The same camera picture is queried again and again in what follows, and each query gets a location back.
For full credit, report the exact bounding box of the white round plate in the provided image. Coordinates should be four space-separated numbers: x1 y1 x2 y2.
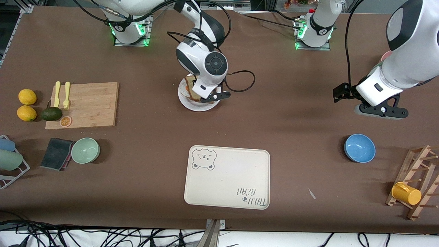
178 77 222 112

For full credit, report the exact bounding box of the blue bowl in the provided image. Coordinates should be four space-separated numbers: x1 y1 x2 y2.
344 134 376 163

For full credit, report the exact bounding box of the wooden cup drying rack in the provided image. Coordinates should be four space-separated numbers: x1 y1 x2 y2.
385 145 439 221

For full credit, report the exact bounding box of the yellow plastic cup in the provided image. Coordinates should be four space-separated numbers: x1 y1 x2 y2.
392 182 422 205

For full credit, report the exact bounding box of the cream bear print tray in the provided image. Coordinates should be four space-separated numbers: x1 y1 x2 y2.
184 145 271 210

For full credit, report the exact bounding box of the bamboo cutting board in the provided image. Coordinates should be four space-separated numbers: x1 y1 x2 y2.
45 82 119 130

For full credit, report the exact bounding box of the mint green bowl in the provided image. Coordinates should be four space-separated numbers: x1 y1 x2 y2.
71 138 100 164

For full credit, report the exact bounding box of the yellow plastic fork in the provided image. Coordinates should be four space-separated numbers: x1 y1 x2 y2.
63 81 71 110

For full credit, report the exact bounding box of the dark green avocado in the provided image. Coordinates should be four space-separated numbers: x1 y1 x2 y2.
41 107 63 121

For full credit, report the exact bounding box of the dark grey folded cloth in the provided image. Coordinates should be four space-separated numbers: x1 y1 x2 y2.
40 138 75 171

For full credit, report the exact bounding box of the yellow lemon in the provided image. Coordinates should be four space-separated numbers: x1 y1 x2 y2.
19 89 37 105
17 105 37 122

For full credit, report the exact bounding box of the pale green cup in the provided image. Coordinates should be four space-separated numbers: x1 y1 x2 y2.
0 150 23 171

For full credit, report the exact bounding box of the light blue cup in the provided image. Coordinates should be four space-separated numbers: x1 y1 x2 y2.
0 138 16 152

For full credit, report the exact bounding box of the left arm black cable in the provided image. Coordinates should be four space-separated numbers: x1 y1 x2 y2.
345 0 364 86

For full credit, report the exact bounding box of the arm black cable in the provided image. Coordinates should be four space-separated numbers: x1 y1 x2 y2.
72 0 256 93
345 0 364 86

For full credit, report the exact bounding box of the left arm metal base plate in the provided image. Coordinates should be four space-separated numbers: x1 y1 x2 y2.
294 17 332 51

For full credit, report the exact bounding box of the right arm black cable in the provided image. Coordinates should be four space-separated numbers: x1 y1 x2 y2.
72 0 256 93

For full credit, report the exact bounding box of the black base power cable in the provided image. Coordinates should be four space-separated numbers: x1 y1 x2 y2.
237 10 302 30

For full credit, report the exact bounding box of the aluminium frame profile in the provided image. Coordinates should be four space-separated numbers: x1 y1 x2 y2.
202 0 271 11

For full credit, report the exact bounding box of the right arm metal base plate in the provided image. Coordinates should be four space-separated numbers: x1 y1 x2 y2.
114 14 152 47

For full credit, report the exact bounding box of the black floor cable bundle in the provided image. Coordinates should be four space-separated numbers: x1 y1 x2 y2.
0 220 206 247

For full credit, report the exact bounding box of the aluminium table edge rail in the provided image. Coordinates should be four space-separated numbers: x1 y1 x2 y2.
0 5 33 67

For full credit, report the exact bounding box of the white wire rack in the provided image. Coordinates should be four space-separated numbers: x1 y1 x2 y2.
0 135 31 190

